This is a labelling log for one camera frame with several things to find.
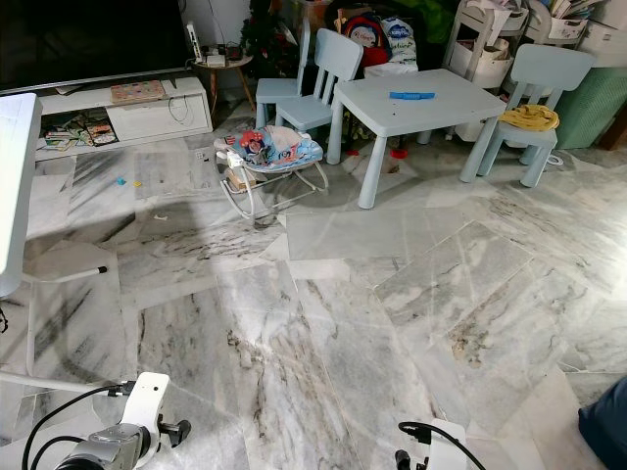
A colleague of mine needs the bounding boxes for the dark blue cloth object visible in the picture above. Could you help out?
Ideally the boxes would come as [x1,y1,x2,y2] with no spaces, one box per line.
[578,377,627,470]

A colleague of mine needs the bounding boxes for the large white plastic folding table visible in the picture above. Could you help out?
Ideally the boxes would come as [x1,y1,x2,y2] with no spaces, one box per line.
[0,93,128,395]

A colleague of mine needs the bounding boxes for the colourful baby bouncer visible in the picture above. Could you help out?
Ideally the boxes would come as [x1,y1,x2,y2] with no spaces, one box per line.
[216,125,329,228]

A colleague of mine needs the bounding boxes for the white low television cabinet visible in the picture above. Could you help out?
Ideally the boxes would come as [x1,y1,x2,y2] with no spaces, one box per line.
[39,76,214,158]

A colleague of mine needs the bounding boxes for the stack of picture books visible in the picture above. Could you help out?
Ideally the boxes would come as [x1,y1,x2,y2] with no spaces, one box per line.
[42,113,119,150]

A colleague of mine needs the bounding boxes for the pink flat picture book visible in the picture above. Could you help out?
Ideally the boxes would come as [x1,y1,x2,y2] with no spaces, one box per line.
[110,81,166,105]

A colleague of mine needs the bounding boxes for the light blue kids table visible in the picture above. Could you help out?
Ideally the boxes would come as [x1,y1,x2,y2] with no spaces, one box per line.
[328,69,508,210]

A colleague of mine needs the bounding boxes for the light blue kids chair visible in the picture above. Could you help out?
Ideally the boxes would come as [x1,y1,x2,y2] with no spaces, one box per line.
[458,43,594,189]
[274,28,364,134]
[255,22,314,128]

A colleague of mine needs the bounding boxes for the yellow folded cloth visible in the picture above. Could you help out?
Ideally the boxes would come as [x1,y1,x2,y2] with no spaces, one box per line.
[500,104,559,132]

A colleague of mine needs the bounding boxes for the small round wooden side table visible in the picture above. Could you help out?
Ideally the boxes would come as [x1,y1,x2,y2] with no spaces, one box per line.
[194,51,254,111]

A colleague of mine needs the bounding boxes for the green ribbed basket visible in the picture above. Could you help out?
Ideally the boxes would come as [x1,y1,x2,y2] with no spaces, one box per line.
[554,67,627,150]

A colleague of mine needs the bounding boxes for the black flat television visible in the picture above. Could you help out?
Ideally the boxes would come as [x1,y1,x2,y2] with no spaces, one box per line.
[0,0,195,96]

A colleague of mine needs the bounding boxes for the small green christmas tree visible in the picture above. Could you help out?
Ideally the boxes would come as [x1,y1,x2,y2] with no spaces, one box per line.
[240,0,305,79]

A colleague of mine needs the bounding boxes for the white storage trolley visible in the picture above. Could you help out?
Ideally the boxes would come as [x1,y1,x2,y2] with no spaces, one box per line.
[444,0,525,85]

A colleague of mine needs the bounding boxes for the white blue diaper pack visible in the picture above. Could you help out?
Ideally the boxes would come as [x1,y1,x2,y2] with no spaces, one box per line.
[377,17,419,68]

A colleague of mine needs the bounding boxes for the red backpack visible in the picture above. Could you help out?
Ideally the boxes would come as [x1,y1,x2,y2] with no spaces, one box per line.
[338,10,389,68]

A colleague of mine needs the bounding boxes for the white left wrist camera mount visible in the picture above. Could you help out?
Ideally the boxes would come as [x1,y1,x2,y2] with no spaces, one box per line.
[122,371,171,461]

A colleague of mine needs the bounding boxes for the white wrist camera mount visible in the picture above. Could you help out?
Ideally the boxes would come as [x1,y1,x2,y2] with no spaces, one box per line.
[122,371,171,461]
[424,419,469,470]

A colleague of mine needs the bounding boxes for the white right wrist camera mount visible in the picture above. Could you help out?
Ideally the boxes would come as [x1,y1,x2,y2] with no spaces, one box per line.
[424,419,469,470]

